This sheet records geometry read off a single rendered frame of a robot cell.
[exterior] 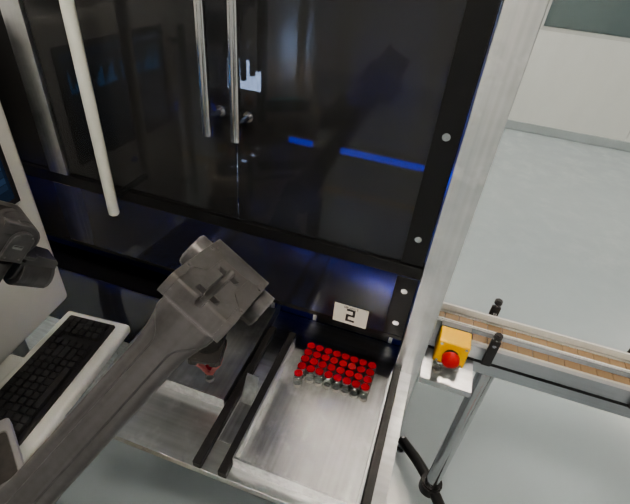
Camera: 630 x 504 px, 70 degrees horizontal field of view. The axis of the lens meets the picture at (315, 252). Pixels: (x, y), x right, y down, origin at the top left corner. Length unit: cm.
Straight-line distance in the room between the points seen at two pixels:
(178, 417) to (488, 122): 86
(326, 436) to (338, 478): 9
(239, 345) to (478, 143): 75
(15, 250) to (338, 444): 72
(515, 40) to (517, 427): 188
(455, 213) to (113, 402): 66
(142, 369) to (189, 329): 6
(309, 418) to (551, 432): 156
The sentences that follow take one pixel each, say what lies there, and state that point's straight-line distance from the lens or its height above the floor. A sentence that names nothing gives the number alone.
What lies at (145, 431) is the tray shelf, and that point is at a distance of 110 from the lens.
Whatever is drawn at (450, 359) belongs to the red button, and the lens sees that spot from 109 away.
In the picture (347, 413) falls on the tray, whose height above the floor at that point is 88.
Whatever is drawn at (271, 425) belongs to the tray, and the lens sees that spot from 107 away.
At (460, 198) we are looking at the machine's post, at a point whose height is 139.
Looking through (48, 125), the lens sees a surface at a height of 134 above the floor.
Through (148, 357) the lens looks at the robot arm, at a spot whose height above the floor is 145.
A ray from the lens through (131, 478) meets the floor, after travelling 206.
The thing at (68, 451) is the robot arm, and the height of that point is 137.
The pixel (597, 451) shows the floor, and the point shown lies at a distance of 250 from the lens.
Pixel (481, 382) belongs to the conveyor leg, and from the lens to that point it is 141.
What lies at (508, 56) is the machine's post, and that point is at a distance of 80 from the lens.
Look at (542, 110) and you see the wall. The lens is 567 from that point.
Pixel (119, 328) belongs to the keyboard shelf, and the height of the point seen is 80.
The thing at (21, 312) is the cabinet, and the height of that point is 89.
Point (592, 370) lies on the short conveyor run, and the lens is 137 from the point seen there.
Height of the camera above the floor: 180
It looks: 37 degrees down
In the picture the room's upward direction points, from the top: 6 degrees clockwise
